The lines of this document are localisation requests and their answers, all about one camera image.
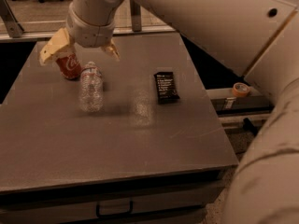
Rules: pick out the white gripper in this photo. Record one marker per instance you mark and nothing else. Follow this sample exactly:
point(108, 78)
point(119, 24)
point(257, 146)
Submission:
point(90, 34)

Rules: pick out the clear plastic water bottle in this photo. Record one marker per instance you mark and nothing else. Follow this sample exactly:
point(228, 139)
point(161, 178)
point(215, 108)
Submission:
point(91, 95)

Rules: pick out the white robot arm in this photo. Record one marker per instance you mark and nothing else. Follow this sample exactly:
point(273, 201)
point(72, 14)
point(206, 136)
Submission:
point(257, 39)

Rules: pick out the red coca-cola can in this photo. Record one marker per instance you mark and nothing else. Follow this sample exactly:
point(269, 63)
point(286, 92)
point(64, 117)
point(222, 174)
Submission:
point(69, 66)

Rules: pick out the black snack bar wrapper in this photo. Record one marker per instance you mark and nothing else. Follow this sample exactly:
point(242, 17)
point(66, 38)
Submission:
point(166, 87)

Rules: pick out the orange tape roll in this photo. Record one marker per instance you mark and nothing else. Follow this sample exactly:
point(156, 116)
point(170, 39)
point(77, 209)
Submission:
point(240, 90)

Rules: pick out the black wheeled stand leg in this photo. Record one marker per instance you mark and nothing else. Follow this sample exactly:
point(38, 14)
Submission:
point(248, 125)

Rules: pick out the grey cabinet drawer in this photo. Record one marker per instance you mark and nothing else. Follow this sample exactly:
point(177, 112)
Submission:
point(185, 205)

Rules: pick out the middle metal railing post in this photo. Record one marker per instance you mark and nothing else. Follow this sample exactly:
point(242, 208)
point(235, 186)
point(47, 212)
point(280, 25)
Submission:
point(135, 10)

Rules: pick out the metal railing post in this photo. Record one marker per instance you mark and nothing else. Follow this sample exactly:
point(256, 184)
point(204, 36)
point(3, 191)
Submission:
point(135, 10)
point(14, 29)

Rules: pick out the left metal railing post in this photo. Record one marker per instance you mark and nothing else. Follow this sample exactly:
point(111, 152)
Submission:
point(14, 29)

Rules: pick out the grey metal side rail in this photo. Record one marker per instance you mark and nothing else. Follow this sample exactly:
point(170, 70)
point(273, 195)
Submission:
point(225, 102)

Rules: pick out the black drawer handle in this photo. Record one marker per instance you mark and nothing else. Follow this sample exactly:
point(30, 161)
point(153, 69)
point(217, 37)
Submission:
point(114, 209)

